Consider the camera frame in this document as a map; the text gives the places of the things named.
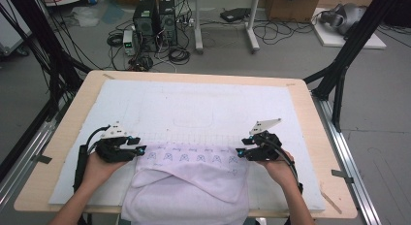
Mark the large cardboard box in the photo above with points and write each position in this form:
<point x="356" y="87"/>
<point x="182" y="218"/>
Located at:
<point x="290" y="10"/>

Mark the white floor board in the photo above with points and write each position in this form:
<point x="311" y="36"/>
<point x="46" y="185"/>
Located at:
<point x="332" y="39"/>

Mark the person's right hand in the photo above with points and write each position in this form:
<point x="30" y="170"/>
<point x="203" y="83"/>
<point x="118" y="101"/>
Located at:
<point x="282" y="173"/>

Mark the white bench power supply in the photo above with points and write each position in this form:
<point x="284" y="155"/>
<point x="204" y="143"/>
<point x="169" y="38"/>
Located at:
<point x="128" y="44"/>

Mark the grey metal bracket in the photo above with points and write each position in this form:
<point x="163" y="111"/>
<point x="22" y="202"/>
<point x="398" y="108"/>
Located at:
<point x="43" y="159"/>
<point x="341" y="174"/>

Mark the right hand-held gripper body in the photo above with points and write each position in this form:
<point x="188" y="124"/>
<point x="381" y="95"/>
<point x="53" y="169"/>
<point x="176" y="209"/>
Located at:
<point x="266" y="150"/>

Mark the brown tape strip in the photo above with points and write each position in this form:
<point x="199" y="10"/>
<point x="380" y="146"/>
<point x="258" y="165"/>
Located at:
<point x="108" y="76"/>

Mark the clear plastic bag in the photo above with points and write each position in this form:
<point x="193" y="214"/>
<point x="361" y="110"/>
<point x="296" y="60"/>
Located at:
<point x="85" y="18"/>

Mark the person's left hand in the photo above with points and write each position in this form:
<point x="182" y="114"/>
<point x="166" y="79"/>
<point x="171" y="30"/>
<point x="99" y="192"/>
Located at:
<point x="97" y="171"/>

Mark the light wooden table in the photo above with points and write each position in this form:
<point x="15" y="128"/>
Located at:
<point x="194" y="75"/>

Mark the thin wooden stick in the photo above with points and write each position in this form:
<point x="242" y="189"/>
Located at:
<point x="331" y="201"/>

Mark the black flat device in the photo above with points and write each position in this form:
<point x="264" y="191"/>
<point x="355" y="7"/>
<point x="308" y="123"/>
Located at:
<point x="234" y="15"/>

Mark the white metal stand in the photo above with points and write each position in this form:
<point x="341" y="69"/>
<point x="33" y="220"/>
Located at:
<point x="197" y="24"/>

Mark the light purple towel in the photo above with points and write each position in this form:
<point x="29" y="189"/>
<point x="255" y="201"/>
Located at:
<point x="194" y="186"/>

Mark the aluminium rail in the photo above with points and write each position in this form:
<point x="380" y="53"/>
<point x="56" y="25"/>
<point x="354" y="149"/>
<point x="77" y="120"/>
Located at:
<point x="342" y="154"/>
<point x="29" y="154"/>

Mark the grey rounded device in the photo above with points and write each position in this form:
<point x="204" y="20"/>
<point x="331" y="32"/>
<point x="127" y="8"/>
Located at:
<point x="350" y="15"/>

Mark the black computer tower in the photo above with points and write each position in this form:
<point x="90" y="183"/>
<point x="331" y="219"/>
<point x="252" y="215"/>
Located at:
<point x="168" y="24"/>
<point x="145" y="21"/>

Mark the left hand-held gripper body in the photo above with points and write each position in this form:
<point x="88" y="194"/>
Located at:
<point x="113" y="152"/>

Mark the teal plastic sheet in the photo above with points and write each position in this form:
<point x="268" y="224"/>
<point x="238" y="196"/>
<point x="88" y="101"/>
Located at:
<point x="113" y="15"/>

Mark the black metal frame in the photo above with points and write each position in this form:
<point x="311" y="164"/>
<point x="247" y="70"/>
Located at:
<point x="42" y="34"/>
<point x="355" y="37"/>

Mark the white cabinet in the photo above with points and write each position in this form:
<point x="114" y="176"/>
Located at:
<point x="9" y="34"/>

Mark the white gridded foam mat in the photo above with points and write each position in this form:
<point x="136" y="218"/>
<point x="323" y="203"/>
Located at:
<point x="194" y="105"/>

